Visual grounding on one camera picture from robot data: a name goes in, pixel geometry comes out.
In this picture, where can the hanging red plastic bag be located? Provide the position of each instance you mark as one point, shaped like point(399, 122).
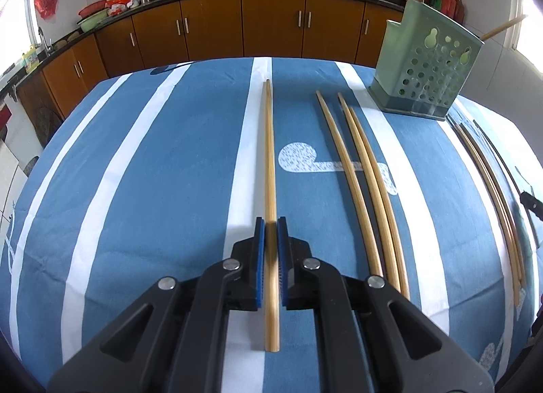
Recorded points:
point(46, 2)

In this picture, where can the yellow detergent bottle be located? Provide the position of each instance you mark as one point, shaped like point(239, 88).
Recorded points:
point(29, 59)

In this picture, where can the brown lower kitchen cabinets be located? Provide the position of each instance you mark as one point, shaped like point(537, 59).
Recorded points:
point(212, 32)

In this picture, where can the red basin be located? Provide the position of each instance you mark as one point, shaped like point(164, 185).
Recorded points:
point(92, 8)

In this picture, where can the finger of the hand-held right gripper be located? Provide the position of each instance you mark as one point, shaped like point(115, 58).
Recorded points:
point(533, 204)

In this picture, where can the blue white striped tablecloth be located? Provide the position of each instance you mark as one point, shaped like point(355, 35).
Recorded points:
point(148, 206)

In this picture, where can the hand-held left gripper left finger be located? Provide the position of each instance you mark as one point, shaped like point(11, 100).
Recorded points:
point(259, 265)

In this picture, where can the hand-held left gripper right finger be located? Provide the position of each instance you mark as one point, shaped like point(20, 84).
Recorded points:
point(283, 265)

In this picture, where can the green basin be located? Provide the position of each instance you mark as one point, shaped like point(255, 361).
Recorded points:
point(94, 21)

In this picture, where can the bright window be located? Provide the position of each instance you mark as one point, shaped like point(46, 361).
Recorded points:
point(532, 23)
point(12, 23)

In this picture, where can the sink faucet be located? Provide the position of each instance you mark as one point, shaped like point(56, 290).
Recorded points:
point(43, 38)

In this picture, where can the green perforated chopstick holder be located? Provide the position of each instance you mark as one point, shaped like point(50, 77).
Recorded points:
point(409, 62)

